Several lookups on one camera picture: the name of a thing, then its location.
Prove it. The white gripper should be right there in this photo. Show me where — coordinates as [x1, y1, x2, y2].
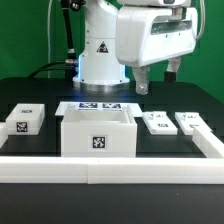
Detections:
[115, 6, 197, 95]

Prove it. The white cabinet door panel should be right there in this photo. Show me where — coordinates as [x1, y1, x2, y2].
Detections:
[175, 112, 211, 135]
[142, 111, 178, 135]

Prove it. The white cabinet body box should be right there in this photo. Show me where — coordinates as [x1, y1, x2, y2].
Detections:
[61, 105, 137, 158]

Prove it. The white cabinet top block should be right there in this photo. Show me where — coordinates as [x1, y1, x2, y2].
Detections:
[6, 103, 45, 135]

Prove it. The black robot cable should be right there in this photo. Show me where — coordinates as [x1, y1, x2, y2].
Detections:
[27, 0, 80, 80]

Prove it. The white marker base plate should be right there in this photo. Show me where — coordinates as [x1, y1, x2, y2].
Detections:
[55, 101, 142, 117]

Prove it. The white thin cable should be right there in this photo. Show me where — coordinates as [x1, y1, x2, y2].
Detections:
[46, 0, 54, 80]

